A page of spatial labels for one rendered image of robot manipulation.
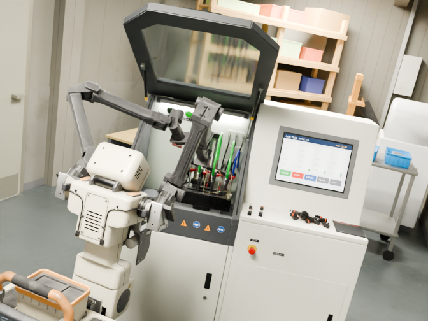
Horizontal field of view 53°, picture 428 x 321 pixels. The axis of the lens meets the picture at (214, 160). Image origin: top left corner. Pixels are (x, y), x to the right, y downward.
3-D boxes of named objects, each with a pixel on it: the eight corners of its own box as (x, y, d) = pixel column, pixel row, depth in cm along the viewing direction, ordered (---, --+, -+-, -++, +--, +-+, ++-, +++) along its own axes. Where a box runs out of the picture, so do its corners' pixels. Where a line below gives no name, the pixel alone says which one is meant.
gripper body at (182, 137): (173, 134, 228) (169, 125, 223) (191, 134, 225) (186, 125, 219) (170, 143, 225) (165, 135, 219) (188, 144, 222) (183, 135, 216)
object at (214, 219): (118, 223, 241) (121, 197, 236) (120, 220, 245) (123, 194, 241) (226, 245, 238) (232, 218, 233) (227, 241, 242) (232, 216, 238)
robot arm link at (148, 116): (79, 99, 208) (83, 86, 199) (83, 90, 211) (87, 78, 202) (161, 134, 219) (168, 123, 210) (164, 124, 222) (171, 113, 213)
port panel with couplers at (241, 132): (218, 171, 280) (227, 125, 272) (219, 169, 283) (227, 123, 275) (238, 174, 279) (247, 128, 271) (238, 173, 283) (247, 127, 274)
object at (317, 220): (288, 221, 237) (291, 211, 235) (287, 213, 247) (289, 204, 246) (330, 228, 236) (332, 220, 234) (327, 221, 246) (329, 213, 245)
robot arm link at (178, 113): (154, 127, 218) (159, 119, 211) (159, 110, 224) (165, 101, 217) (176, 136, 221) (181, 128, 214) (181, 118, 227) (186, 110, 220)
